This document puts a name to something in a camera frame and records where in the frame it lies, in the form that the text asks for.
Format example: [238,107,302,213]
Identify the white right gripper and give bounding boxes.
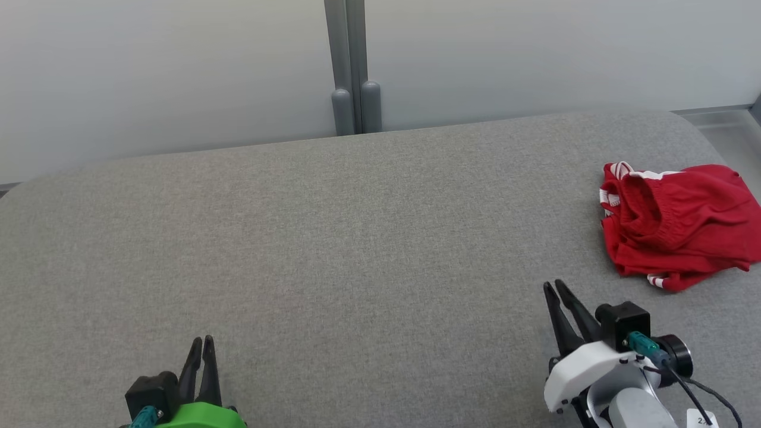
[543,279,655,414]

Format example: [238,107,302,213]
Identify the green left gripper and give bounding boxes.
[156,335,247,428]

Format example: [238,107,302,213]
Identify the red and white shorts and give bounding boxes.
[599,160,761,292]

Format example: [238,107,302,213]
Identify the teal left camera connector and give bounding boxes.
[129,406,160,428]

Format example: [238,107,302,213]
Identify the teal camera connector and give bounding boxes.
[129,406,160,428]
[627,331,671,366]

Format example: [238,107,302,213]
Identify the teal right camera connector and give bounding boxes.
[627,331,671,366]

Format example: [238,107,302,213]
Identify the thin black right cable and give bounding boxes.
[642,357,744,428]

